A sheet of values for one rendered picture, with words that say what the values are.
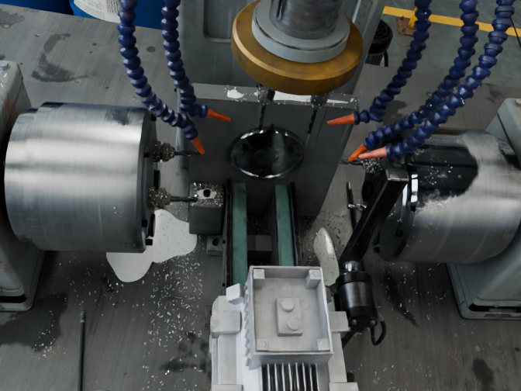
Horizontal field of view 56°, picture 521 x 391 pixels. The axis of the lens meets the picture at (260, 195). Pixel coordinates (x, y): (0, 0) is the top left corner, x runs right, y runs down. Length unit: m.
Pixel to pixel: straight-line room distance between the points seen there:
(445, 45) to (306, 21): 2.71
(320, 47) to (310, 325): 0.36
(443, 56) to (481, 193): 2.40
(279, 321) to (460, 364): 0.53
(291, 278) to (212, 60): 0.45
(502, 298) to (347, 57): 0.62
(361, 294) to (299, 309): 0.16
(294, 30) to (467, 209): 0.41
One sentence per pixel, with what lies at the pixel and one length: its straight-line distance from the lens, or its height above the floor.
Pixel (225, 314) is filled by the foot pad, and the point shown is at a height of 1.07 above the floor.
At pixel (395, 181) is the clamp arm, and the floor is 1.25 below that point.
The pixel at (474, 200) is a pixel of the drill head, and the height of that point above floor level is 1.14.
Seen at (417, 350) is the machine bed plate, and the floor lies 0.80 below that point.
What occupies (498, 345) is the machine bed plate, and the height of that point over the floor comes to 0.80.
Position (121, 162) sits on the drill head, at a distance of 0.76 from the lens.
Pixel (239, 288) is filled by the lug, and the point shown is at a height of 1.09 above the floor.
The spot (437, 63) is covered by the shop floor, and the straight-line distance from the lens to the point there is 3.16.
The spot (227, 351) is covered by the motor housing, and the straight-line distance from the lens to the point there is 0.71.
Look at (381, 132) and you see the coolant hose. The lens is 0.80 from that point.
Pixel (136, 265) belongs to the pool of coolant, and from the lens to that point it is 1.06.
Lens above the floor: 1.73
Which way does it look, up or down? 53 degrees down
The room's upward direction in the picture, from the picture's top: 12 degrees clockwise
